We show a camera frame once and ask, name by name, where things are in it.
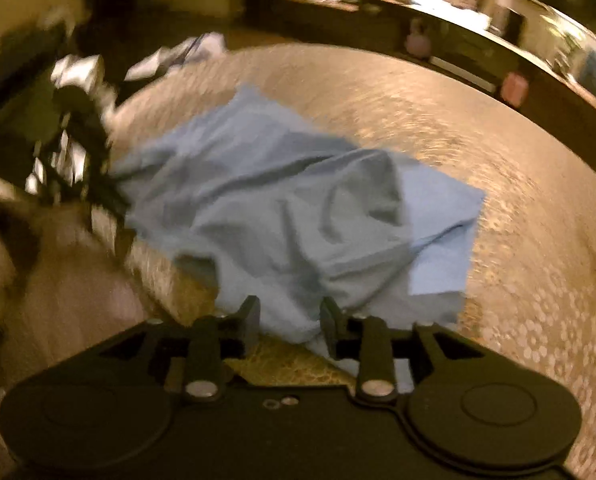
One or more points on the pink box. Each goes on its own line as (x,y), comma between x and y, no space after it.
(514,89)

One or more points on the white and blue jersey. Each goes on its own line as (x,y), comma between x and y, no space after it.
(86,72)

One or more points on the light blue t-shirt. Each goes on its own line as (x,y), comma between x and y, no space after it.
(252,197)

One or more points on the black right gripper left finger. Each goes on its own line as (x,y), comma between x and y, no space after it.
(214,339)

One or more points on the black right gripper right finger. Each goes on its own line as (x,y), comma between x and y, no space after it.
(367,342)

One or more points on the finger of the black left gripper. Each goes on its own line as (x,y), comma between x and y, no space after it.
(100,190)

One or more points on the floral lace tablecloth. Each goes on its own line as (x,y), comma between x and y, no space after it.
(531,293)

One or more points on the long wooden sideboard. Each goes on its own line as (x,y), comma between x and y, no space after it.
(554,102)

